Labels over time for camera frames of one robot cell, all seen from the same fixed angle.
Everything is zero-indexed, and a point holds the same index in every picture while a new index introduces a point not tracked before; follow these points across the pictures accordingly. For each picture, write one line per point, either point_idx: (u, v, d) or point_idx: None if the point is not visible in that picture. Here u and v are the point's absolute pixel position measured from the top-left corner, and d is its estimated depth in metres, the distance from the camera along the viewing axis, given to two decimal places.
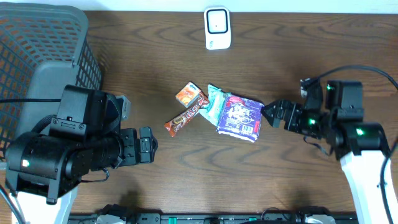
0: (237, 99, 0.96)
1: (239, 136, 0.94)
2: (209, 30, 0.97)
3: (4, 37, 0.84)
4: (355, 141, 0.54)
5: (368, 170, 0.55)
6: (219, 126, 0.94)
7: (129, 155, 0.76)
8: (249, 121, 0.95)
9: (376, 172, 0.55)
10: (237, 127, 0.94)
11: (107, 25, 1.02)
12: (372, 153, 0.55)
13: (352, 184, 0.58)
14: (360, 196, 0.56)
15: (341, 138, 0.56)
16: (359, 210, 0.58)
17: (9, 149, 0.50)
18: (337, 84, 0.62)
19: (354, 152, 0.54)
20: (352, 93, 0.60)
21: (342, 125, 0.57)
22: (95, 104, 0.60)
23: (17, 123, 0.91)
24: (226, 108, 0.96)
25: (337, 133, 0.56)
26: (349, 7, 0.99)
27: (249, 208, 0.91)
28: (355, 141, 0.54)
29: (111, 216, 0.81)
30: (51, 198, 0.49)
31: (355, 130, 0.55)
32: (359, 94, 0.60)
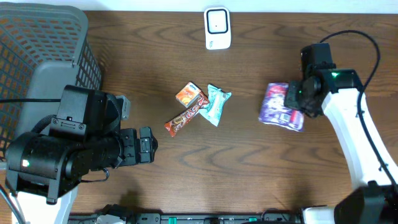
0: (278, 89, 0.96)
1: (279, 125, 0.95)
2: (209, 30, 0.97)
3: (4, 37, 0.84)
4: (331, 83, 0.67)
5: (341, 98, 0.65)
6: (261, 116, 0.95)
7: (129, 155, 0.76)
8: (288, 109, 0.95)
9: (352, 101, 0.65)
10: (278, 116, 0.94)
11: (107, 25, 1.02)
12: (347, 89, 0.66)
13: (334, 121, 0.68)
14: (343, 129, 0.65)
15: (318, 84, 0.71)
16: (347, 150, 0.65)
17: (9, 149, 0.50)
18: (307, 49, 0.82)
19: (331, 94, 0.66)
20: (322, 52, 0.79)
21: (318, 73, 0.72)
22: (95, 104, 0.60)
23: (17, 123, 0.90)
24: (267, 99, 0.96)
25: (315, 81, 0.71)
26: (349, 7, 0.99)
27: (249, 208, 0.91)
28: (329, 83, 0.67)
29: (111, 216, 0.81)
30: (51, 198, 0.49)
31: (329, 75, 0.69)
32: (328, 53, 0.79)
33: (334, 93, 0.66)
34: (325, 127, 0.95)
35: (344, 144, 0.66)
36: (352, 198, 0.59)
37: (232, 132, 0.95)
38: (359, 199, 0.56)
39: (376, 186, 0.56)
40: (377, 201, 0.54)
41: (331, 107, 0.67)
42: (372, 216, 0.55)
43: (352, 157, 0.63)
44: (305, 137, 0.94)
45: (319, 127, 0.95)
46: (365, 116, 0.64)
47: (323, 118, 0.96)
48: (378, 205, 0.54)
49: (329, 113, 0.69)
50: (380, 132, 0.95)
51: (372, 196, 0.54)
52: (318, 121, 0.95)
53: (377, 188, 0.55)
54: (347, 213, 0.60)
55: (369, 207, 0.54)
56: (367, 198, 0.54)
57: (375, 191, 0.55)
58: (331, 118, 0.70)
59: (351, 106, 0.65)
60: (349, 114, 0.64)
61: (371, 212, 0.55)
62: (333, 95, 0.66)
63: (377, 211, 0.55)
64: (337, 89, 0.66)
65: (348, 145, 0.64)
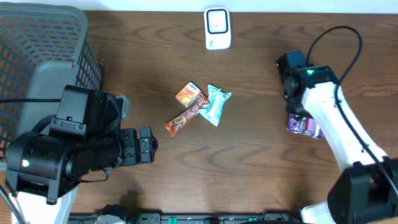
0: None
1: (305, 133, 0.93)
2: (209, 30, 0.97)
3: (4, 37, 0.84)
4: (308, 80, 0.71)
5: (318, 91, 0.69)
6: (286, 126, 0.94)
7: (129, 155, 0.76)
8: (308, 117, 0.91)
9: (329, 94, 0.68)
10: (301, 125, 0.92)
11: (107, 25, 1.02)
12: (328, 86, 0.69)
13: (315, 116, 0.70)
14: (324, 121, 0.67)
15: (296, 83, 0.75)
16: (330, 140, 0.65)
17: (9, 148, 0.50)
18: (282, 57, 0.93)
19: (308, 89, 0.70)
20: (295, 57, 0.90)
21: (295, 73, 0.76)
22: (95, 104, 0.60)
23: (17, 124, 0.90)
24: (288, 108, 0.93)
25: (293, 80, 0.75)
26: (349, 7, 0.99)
27: (249, 208, 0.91)
28: (306, 81, 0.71)
29: (111, 216, 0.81)
30: (51, 198, 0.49)
31: (306, 73, 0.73)
32: (300, 57, 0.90)
33: (311, 88, 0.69)
34: None
35: (326, 134, 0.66)
36: (338, 185, 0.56)
37: (232, 132, 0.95)
38: (346, 181, 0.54)
39: (360, 166, 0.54)
40: (362, 178, 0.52)
41: (310, 102, 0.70)
42: (362, 197, 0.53)
43: (336, 144, 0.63)
44: (305, 137, 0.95)
45: None
46: (343, 104, 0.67)
47: None
48: (365, 184, 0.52)
49: (310, 109, 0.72)
50: (380, 132, 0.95)
51: (357, 175, 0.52)
52: None
53: (362, 167, 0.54)
54: (337, 205, 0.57)
55: (356, 186, 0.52)
56: (352, 177, 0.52)
57: (359, 170, 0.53)
58: (311, 114, 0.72)
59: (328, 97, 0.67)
60: (328, 104, 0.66)
61: (359, 193, 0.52)
62: (310, 91, 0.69)
63: (365, 190, 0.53)
64: (314, 84, 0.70)
65: (330, 134, 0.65)
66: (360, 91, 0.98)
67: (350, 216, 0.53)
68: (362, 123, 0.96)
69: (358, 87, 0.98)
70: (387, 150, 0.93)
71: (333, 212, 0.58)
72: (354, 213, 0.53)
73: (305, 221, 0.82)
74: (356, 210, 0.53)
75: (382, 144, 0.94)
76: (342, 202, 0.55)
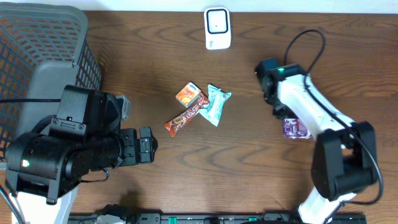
0: None
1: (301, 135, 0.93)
2: (209, 30, 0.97)
3: (4, 36, 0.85)
4: (280, 76, 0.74)
5: (288, 81, 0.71)
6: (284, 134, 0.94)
7: (129, 155, 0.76)
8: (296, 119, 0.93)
9: (298, 81, 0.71)
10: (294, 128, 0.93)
11: (107, 25, 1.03)
12: (298, 78, 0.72)
13: (290, 104, 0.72)
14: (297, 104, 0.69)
15: (271, 81, 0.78)
16: (305, 121, 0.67)
17: (10, 149, 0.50)
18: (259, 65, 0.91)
19: (281, 83, 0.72)
20: (269, 63, 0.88)
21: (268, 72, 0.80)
22: (95, 104, 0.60)
23: (17, 123, 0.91)
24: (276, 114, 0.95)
25: (268, 79, 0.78)
26: (349, 7, 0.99)
27: (249, 208, 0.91)
28: (279, 76, 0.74)
29: (111, 216, 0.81)
30: (51, 198, 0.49)
31: (278, 71, 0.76)
32: (273, 62, 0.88)
33: (283, 81, 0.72)
34: None
35: (301, 116, 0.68)
36: (315, 154, 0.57)
37: (232, 132, 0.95)
38: (320, 147, 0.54)
39: (331, 131, 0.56)
40: (335, 143, 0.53)
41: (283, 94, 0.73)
42: (338, 162, 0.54)
43: (310, 123, 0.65)
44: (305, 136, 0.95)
45: None
46: (312, 88, 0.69)
47: None
48: (338, 147, 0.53)
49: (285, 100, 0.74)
50: (380, 132, 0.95)
51: (329, 140, 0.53)
52: None
53: (333, 132, 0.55)
54: (318, 174, 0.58)
55: (331, 151, 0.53)
56: (325, 141, 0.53)
57: (331, 134, 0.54)
58: (286, 102, 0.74)
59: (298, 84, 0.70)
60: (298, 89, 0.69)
61: (335, 157, 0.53)
62: (282, 83, 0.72)
63: (340, 155, 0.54)
64: (285, 78, 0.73)
65: (303, 114, 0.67)
66: (360, 91, 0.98)
67: (330, 182, 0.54)
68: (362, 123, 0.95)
69: (358, 87, 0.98)
70: (387, 150, 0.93)
71: (316, 183, 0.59)
72: (334, 180, 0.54)
73: (302, 219, 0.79)
74: (334, 177, 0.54)
75: (382, 144, 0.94)
76: (321, 173, 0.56)
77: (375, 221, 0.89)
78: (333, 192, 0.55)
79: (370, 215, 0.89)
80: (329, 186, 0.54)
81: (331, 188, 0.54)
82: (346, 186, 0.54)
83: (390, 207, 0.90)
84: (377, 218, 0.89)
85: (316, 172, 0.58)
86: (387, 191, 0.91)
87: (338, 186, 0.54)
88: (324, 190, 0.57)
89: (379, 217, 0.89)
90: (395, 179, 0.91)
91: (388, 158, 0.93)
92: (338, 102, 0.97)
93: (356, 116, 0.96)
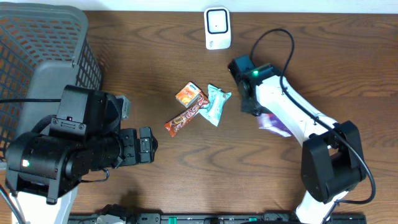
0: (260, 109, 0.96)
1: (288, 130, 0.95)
2: (209, 30, 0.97)
3: (4, 36, 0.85)
4: (255, 80, 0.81)
5: (265, 86, 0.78)
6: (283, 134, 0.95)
7: (129, 155, 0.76)
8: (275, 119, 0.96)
9: (275, 85, 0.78)
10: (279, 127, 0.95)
11: (107, 25, 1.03)
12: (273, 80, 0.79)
13: (272, 107, 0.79)
14: (278, 108, 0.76)
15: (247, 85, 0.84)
16: (290, 123, 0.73)
17: (9, 149, 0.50)
18: (231, 62, 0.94)
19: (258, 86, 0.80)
20: (242, 61, 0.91)
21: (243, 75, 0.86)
22: (95, 104, 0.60)
23: (17, 124, 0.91)
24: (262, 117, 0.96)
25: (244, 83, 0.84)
26: (348, 7, 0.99)
27: (249, 208, 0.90)
28: (254, 80, 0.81)
29: (111, 216, 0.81)
30: (51, 198, 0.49)
31: (252, 74, 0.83)
32: (247, 60, 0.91)
33: (260, 85, 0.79)
34: None
35: (285, 119, 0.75)
36: (305, 160, 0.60)
37: (232, 132, 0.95)
38: (308, 155, 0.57)
39: (316, 137, 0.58)
40: (321, 149, 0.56)
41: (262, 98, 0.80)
42: (328, 166, 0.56)
43: (293, 126, 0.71)
44: None
45: None
46: (289, 90, 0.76)
47: None
48: (325, 153, 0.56)
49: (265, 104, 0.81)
50: (380, 132, 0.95)
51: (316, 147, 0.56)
52: None
53: (318, 138, 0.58)
54: (310, 179, 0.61)
55: (318, 157, 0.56)
56: (312, 149, 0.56)
57: (317, 141, 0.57)
58: (268, 105, 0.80)
59: (275, 88, 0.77)
60: (276, 93, 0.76)
61: (323, 162, 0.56)
62: (259, 87, 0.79)
63: (328, 159, 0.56)
64: (260, 81, 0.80)
65: (286, 117, 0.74)
66: (360, 91, 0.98)
67: (322, 186, 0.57)
68: (362, 123, 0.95)
69: (358, 87, 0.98)
70: (387, 150, 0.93)
71: (308, 187, 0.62)
72: (324, 184, 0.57)
73: (301, 220, 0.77)
74: (325, 181, 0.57)
75: (382, 144, 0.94)
76: (313, 177, 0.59)
77: (375, 221, 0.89)
78: (326, 195, 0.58)
79: (370, 214, 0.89)
80: (321, 191, 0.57)
81: (323, 191, 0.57)
82: (337, 188, 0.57)
83: (390, 207, 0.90)
84: (377, 218, 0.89)
85: (308, 176, 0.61)
86: (387, 191, 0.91)
87: (329, 188, 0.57)
88: (316, 193, 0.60)
89: (379, 217, 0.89)
90: (395, 179, 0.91)
91: (388, 158, 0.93)
92: (338, 102, 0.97)
93: (356, 116, 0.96)
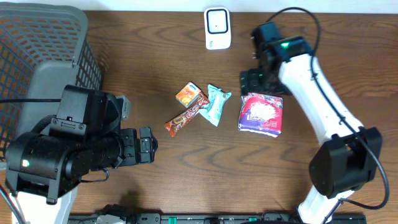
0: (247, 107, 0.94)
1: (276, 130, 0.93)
2: (209, 30, 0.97)
3: (4, 36, 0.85)
4: (284, 54, 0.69)
5: (295, 65, 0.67)
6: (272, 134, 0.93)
7: (129, 155, 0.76)
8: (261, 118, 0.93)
9: (305, 66, 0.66)
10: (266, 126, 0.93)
11: (107, 25, 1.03)
12: (301, 60, 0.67)
13: (293, 89, 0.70)
14: (301, 93, 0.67)
15: (272, 56, 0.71)
16: (308, 111, 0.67)
17: (9, 148, 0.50)
18: (255, 30, 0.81)
19: (285, 63, 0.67)
20: (269, 28, 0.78)
21: (268, 45, 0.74)
22: (95, 104, 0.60)
23: (17, 124, 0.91)
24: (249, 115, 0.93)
25: (267, 53, 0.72)
26: (348, 7, 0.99)
27: (249, 208, 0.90)
28: (283, 55, 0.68)
29: (111, 216, 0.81)
30: (51, 198, 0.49)
31: (280, 46, 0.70)
32: (273, 29, 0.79)
33: (288, 63, 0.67)
34: None
35: (304, 106, 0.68)
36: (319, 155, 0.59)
37: (232, 132, 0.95)
38: (326, 154, 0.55)
39: (339, 138, 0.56)
40: (341, 151, 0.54)
41: (286, 78, 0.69)
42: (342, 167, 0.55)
43: (314, 116, 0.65)
44: (305, 137, 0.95)
45: None
46: (319, 76, 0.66)
47: None
48: (344, 155, 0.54)
49: (287, 83, 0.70)
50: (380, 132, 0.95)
51: (336, 149, 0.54)
52: None
53: (339, 139, 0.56)
54: (319, 173, 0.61)
55: (336, 159, 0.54)
56: (331, 149, 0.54)
57: (338, 142, 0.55)
58: (291, 87, 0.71)
59: (305, 70, 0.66)
60: (305, 77, 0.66)
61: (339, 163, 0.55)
62: (286, 65, 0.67)
63: (344, 161, 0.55)
64: (290, 58, 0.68)
65: (308, 106, 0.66)
66: (359, 91, 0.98)
67: (331, 184, 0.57)
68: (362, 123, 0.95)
69: (358, 87, 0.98)
70: (387, 150, 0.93)
71: (315, 178, 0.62)
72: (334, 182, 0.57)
73: (303, 220, 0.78)
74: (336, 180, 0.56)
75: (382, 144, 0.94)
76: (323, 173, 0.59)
77: (375, 221, 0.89)
78: (331, 190, 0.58)
79: (370, 214, 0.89)
80: (329, 186, 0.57)
81: (331, 188, 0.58)
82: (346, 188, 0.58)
83: (390, 207, 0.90)
84: (377, 218, 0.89)
85: (318, 170, 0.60)
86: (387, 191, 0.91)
87: (337, 187, 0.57)
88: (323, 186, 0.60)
89: (379, 217, 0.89)
90: (395, 178, 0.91)
91: (388, 158, 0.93)
92: None
93: (356, 116, 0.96)
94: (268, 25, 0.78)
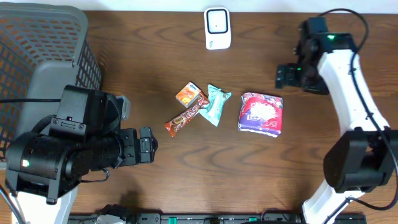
0: (247, 107, 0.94)
1: (275, 130, 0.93)
2: (209, 30, 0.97)
3: (4, 36, 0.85)
4: (328, 45, 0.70)
5: (336, 56, 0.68)
6: (272, 134, 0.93)
7: (129, 155, 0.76)
8: (260, 118, 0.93)
9: (345, 60, 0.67)
10: (265, 126, 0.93)
11: (107, 25, 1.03)
12: (344, 53, 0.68)
13: (326, 80, 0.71)
14: (334, 84, 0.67)
15: (315, 46, 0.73)
16: (337, 102, 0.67)
17: (10, 148, 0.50)
18: (304, 22, 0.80)
19: (326, 54, 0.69)
20: (319, 22, 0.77)
21: (314, 35, 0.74)
22: (95, 105, 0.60)
23: (17, 123, 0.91)
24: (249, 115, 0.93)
25: (313, 43, 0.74)
26: (348, 7, 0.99)
27: (249, 208, 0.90)
28: (326, 45, 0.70)
29: (111, 216, 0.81)
30: (51, 198, 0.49)
31: (326, 38, 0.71)
32: (324, 23, 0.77)
33: (329, 53, 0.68)
34: (326, 129, 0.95)
35: (333, 98, 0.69)
36: (337, 146, 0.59)
37: (231, 132, 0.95)
38: (345, 143, 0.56)
39: (360, 131, 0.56)
40: (361, 144, 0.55)
41: (325, 67, 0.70)
42: (357, 161, 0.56)
43: (341, 107, 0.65)
44: (305, 137, 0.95)
45: (319, 127, 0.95)
46: (357, 72, 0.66)
47: (323, 118, 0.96)
48: (364, 149, 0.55)
49: (324, 73, 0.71)
50: None
51: (357, 139, 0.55)
52: (318, 120, 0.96)
53: (362, 131, 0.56)
54: (332, 165, 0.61)
55: (354, 149, 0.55)
56: (351, 139, 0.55)
57: (360, 133, 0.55)
58: (326, 77, 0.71)
59: (344, 63, 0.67)
60: (342, 69, 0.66)
61: (356, 156, 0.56)
62: (328, 55, 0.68)
63: (362, 154, 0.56)
64: (333, 50, 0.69)
65: (337, 98, 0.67)
66: None
67: (341, 175, 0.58)
68: None
69: None
70: None
71: (328, 170, 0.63)
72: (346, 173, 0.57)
73: (307, 221, 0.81)
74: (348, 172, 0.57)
75: None
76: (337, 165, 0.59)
77: (375, 221, 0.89)
78: (341, 183, 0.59)
79: (370, 214, 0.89)
80: (339, 178, 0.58)
81: (339, 181, 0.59)
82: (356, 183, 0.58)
83: (390, 207, 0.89)
84: (377, 218, 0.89)
85: (333, 161, 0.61)
86: (387, 191, 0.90)
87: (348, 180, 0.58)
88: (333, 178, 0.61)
89: (379, 217, 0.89)
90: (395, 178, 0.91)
91: None
92: None
93: None
94: (320, 18, 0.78)
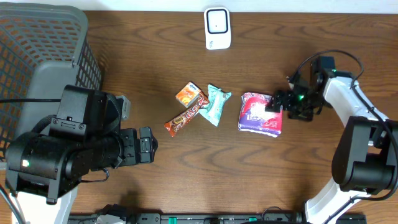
0: (247, 107, 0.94)
1: (275, 130, 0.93)
2: (209, 30, 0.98)
3: (4, 36, 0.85)
4: (332, 74, 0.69)
5: (340, 80, 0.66)
6: (272, 134, 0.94)
7: (129, 155, 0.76)
8: (260, 118, 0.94)
9: (346, 81, 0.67)
10: (265, 126, 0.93)
11: (107, 25, 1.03)
12: (344, 78, 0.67)
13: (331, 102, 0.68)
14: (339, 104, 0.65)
15: (321, 79, 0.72)
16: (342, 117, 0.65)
17: (11, 147, 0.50)
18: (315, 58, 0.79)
19: (330, 79, 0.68)
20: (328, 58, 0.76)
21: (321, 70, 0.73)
22: (95, 104, 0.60)
23: (17, 124, 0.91)
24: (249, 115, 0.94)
25: (318, 76, 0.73)
26: (349, 7, 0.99)
27: (249, 208, 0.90)
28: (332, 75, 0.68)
29: (111, 216, 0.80)
30: (51, 198, 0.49)
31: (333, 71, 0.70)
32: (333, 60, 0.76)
33: (333, 78, 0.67)
34: (326, 128, 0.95)
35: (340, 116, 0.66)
36: (342, 139, 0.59)
37: (232, 132, 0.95)
38: (349, 130, 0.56)
39: (365, 119, 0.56)
40: (365, 130, 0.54)
41: (330, 93, 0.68)
42: (362, 149, 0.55)
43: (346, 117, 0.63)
44: (305, 137, 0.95)
45: (319, 127, 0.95)
46: (359, 89, 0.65)
47: (323, 119, 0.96)
48: (366, 135, 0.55)
49: (329, 98, 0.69)
50: None
51: (360, 126, 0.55)
52: (318, 120, 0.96)
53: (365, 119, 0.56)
54: (339, 159, 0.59)
55: (357, 134, 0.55)
56: (355, 123, 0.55)
57: (364, 120, 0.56)
58: (331, 101, 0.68)
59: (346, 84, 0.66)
60: (344, 88, 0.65)
61: (360, 144, 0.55)
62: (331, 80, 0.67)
63: (365, 144, 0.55)
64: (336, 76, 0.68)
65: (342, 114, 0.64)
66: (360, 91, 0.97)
67: (347, 167, 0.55)
68: None
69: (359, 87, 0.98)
70: None
71: (335, 168, 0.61)
72: (352, 165, 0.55)
73: (308, 219, 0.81)
74: (354, 162, 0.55)
75: None
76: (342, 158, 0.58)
77: (375, 221, 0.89)
78: (347, 176, 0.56)
79: (370, 214, 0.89)
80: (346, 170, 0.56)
81: (346, 173, 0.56)
82: (362, 175, 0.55)
83: (390, 207, 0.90)
84: (377, 218, 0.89)
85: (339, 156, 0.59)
86: None
87: (354, 173, 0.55)
88: (339, 175, 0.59)
89: (379, 216, 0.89)
90: None
91: None
92: None
93: None
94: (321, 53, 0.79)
